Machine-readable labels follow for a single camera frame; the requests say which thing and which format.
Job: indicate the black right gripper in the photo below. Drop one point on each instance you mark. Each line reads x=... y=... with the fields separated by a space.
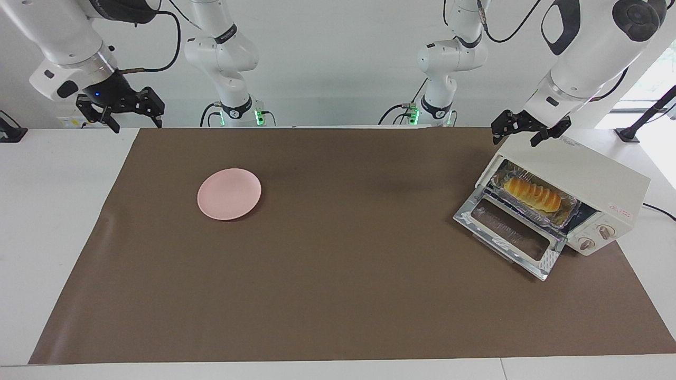
x=112 y=92

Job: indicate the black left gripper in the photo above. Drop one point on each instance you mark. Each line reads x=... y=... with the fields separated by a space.
x=520 y=120

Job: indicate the yellow twisted bread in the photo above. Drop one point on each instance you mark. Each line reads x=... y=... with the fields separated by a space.
x=533 y=194

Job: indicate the aluminium foil tray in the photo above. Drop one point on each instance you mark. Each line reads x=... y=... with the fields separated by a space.
x=567 y=211

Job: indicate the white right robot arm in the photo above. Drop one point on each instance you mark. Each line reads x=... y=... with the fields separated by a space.
x=63 y=37

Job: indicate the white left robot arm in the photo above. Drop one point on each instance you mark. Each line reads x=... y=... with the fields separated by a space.
x=597 y=53

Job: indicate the cream toaster oven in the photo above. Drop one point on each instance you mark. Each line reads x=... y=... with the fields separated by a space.
x=591 y=169

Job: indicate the glass oven door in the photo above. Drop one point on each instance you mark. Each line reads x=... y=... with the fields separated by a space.
x=478 y=224

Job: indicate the small cream oven knob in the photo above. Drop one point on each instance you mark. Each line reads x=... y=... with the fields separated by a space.
x=587 y=243

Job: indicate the large cream oven knob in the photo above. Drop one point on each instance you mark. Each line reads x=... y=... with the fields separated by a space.
x=606 y=231

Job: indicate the pink round plate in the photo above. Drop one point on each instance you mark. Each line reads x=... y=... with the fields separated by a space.
x=229 y=194

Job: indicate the brown table mat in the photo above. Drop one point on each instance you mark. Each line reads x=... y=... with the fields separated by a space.
x=343 y=306

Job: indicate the white wall power outlet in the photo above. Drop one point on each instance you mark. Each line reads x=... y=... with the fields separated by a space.
x=66 y=122

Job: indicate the black clamp mount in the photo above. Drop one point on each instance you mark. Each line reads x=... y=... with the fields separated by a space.
x=10 y=132

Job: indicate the black camera stand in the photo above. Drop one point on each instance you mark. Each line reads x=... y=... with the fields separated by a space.
x=647 y=116

